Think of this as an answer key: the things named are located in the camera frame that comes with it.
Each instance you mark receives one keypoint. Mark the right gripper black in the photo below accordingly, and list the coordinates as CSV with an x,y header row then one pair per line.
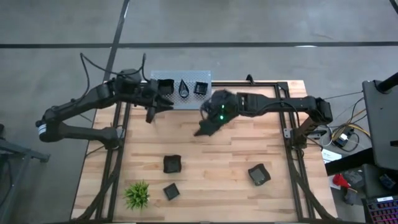
x,y
222,109

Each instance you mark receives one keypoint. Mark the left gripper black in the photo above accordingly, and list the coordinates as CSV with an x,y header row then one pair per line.
x,y
150,91

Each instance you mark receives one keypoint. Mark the teardrop shaped black plate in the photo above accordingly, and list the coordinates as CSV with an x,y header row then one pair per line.
x,y
183,90

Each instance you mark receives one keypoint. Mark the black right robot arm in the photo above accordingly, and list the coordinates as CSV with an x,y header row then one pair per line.
x,y
280,104

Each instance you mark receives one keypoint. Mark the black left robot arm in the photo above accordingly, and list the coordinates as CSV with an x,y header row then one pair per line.
x,y
93,99

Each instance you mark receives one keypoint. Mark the grey perforated metal shelf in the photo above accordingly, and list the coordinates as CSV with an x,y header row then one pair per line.
x,y
189,102

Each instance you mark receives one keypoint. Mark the small green artificial plant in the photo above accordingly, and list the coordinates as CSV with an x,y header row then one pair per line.
x,y
136,194

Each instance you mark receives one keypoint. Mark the white paper sheet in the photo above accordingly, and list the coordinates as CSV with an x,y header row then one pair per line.
x,y
330,155

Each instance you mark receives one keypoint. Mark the grey metal stand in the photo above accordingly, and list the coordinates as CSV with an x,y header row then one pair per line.
x,y
34,154

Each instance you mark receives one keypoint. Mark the red soft object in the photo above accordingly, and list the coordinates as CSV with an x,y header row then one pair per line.
x,y
339,180

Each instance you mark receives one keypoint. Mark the black cart base bar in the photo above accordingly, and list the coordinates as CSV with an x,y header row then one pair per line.
x,y
348,161

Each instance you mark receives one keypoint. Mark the black vertical pole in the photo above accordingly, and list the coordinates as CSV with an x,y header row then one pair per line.
x,y
388,83

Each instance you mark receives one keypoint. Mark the black backlit keyboard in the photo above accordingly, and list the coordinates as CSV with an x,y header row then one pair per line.
x,y
384,213

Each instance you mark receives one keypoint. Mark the black frame clamp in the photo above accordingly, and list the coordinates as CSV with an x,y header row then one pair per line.
x,y
249,78

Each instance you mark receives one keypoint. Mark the silver metal bracket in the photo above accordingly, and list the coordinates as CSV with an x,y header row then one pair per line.
x,y
287,133

